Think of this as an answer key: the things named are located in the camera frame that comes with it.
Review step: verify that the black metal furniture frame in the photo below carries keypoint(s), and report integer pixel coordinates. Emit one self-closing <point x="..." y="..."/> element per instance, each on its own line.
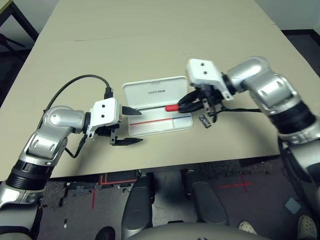
<point x="25" y="22"/>

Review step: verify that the dark grey robot right leg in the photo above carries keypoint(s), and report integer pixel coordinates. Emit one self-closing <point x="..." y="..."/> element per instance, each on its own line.
<point x="205" y="197"/>

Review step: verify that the small silver black cylinder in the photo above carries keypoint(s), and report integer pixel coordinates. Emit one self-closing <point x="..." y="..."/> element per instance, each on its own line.
<point x="205" y="121"/>

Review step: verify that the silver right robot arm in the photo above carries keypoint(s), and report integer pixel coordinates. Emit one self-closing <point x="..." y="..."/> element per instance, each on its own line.
<point x="262" y="82"/>

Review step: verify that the white plastic pencil case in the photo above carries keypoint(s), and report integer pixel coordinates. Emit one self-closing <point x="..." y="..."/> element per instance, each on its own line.
<point x="160" y="126"/>

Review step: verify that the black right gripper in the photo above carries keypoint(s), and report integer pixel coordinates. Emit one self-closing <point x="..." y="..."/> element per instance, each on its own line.
<point x="211" y="95"/>

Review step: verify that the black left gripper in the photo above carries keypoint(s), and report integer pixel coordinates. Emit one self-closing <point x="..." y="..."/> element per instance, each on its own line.
<point x="105" y="130"/>

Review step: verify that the red black marker pen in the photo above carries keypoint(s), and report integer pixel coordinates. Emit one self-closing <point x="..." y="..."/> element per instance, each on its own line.
<point x="171" y="108"/>

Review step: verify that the white perforated shoe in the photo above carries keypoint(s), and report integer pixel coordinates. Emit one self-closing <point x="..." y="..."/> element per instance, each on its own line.
<point x="307" y="227"/>
<point x="247" y="227"/>

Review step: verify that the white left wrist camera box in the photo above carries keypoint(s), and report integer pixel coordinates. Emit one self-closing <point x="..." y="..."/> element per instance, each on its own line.
<point x="105" y="111"/>

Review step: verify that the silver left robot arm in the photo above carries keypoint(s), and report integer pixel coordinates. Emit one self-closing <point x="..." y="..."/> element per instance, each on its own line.
<point x="62" y="120"/>

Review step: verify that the dark rounded robot foot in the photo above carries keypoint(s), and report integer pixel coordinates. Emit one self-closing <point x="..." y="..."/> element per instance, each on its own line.
<point x="105" y="233"/>

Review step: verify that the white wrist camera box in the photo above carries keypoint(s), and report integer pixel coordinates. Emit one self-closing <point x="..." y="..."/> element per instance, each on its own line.
<point x="202" y="71"/>
<point x="105" y="111"/>

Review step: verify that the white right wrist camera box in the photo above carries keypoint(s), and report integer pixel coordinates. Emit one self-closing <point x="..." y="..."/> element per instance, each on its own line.
<point x="202" y="71"/>

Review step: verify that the beige robot torso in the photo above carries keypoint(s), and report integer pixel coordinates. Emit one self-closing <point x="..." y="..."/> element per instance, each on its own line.
<point x="200" y="233"/>

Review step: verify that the grey square floor patch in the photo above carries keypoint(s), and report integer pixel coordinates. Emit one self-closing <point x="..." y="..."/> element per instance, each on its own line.
<point x="292" y="205"/>

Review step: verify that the dark grey robot left leg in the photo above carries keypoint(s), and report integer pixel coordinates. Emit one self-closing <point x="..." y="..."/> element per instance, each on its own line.
<point x="138" y="200"/>

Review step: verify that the dark grey robot leg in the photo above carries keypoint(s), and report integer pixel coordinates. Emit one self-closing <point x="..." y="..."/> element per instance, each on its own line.
<point x="205" y="197"/>
<point x="138" y="200"/>

